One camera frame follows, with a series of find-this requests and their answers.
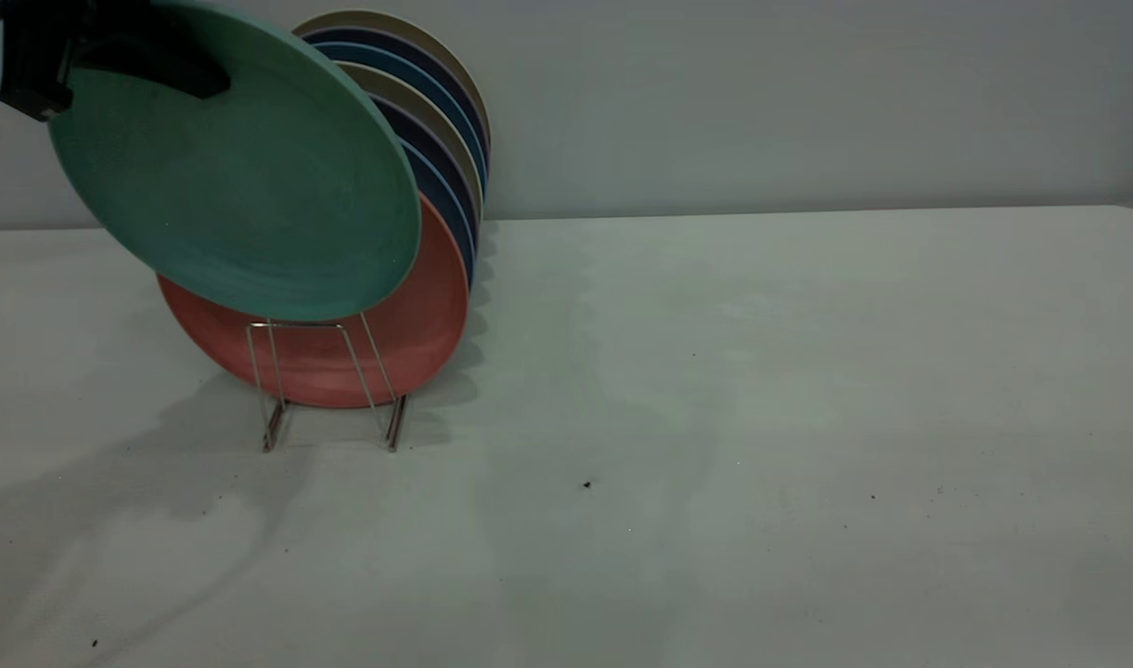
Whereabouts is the green round plate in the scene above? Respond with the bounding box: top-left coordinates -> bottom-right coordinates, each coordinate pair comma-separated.
48,0 -> 423,324

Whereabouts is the olive beige plate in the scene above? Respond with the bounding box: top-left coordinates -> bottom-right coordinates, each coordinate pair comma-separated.
339,61 -> 485,219
292,10 -> 493,149

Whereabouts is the teal blue plate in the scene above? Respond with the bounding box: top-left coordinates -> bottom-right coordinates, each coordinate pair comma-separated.
314,43 -> 489,186

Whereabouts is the navy plate with blue rim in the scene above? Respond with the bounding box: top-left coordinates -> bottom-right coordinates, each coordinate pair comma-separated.
399,139 -> 477,289

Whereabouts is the pink round plate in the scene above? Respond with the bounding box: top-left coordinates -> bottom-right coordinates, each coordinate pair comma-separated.
158,193 -> 471,409

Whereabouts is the metal wire plate rack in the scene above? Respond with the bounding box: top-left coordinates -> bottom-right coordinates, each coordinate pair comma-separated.
247,311 -> 409,454

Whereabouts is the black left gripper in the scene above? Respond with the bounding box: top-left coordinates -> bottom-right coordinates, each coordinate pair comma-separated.
0,0 -> 231,122

